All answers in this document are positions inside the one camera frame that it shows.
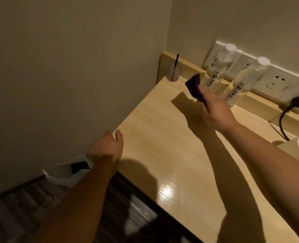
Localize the person's right hand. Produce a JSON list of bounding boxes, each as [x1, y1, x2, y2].
[[198, 86, 239, 133]]

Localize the person's left hand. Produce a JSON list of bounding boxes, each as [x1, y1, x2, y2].
[[88, 129, 124, 165]]

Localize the dark purple cloth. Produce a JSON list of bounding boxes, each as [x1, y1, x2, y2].
[[185, 73, 207, 107]]

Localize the person's left forearm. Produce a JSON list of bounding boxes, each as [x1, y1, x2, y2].
[[31, 156, 119, 243]]

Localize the person's right forearm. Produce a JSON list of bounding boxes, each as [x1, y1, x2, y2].
[[222, 123, 299, 242]]

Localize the clear plastic water bottle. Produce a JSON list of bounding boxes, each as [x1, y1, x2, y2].
[[221, 57, 271, 107], [200, 43, 237, 94]]

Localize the clear cup with black straw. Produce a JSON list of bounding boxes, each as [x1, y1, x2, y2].
[[166, 54, 181, 82]]

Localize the white plastic trash bag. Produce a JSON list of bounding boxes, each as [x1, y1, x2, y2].
[[42, 154, 94, 188]]

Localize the white wall socket panel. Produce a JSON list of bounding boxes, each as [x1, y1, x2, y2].
[[204, 40, 299, 121]]

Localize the black power cable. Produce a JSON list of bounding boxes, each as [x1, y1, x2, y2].
[[279, 105, 295, 141]]

